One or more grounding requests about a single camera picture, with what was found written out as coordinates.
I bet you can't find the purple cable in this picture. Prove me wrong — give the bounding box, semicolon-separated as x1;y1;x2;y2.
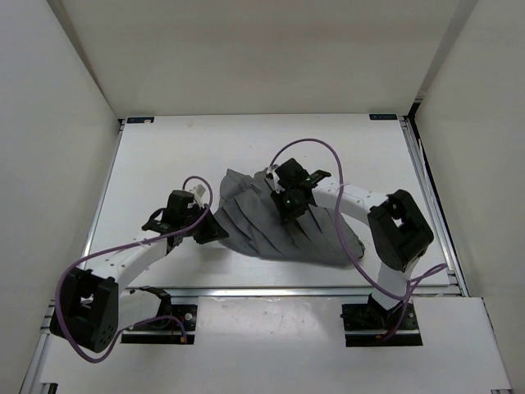
272;138;449;340
53;175;213;364

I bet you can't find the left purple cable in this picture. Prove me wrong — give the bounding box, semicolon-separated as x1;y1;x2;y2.
53;175;213;364

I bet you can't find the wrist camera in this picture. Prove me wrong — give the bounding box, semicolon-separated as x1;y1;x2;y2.
189;184;207;208
265;166;284;194

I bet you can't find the white front cover board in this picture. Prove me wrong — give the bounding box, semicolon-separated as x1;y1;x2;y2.
41;297;511;393

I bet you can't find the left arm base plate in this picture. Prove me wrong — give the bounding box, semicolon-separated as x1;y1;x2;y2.
121;299;198;346

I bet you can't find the right blue corner label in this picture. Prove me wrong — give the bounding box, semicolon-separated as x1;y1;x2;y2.
369;113;398;121

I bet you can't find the grey pleated skirt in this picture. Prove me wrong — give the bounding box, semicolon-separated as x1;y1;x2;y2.
214;169;366;268

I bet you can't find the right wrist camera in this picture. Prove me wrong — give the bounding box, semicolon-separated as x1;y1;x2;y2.
265;166;284;194

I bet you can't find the blue corner label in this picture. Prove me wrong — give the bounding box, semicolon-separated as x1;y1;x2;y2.
369;113;398;121
126;117;155;124

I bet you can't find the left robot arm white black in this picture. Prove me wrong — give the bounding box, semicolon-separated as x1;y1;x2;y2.
50;190;229;353

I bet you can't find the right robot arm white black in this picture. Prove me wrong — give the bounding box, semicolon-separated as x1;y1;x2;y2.
267;158;434;331

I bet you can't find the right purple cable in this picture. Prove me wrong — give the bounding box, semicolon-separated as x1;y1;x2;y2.
272;138;449;340

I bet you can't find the left blue corner label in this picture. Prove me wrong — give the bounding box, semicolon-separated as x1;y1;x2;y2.
126;117;155;124

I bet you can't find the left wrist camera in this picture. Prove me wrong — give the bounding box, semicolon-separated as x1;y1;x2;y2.
189;184;207;208

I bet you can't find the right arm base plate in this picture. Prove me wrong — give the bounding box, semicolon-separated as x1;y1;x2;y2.
340;303;423;348

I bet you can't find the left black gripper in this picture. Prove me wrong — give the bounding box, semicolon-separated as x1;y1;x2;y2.
180;204;229;244

